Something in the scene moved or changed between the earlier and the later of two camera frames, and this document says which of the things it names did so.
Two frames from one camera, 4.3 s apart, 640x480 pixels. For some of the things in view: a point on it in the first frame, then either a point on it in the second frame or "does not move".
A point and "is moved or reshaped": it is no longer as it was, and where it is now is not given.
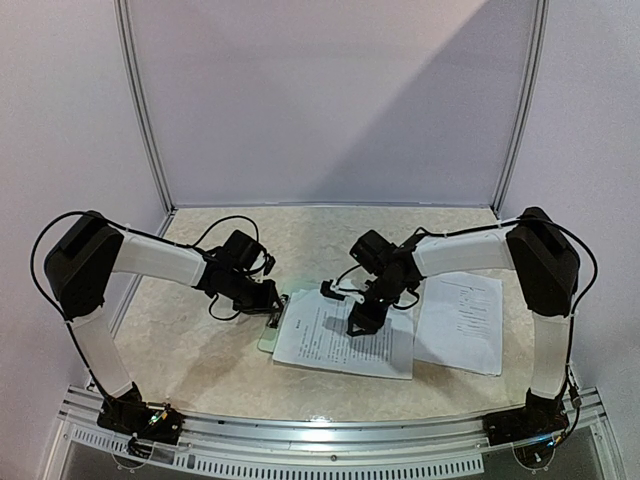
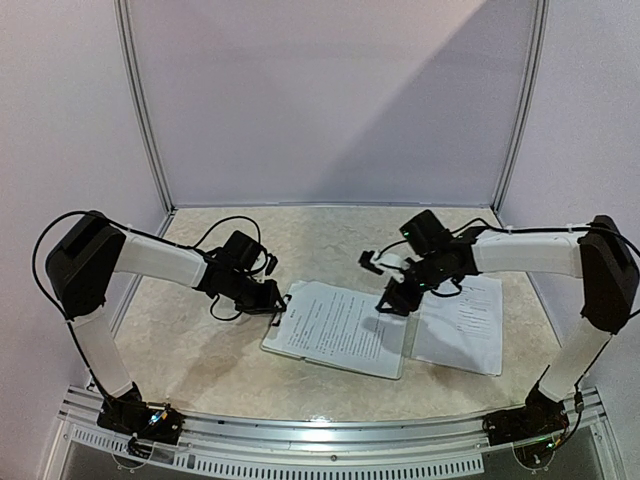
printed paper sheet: x=314 y=333 is moved or reshaped
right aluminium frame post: x=538 y=43 does not move
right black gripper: x=370 y=310 -> x=400 y=292
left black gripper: x=266 y=305 does not move
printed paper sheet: x=459 y=323 does not move
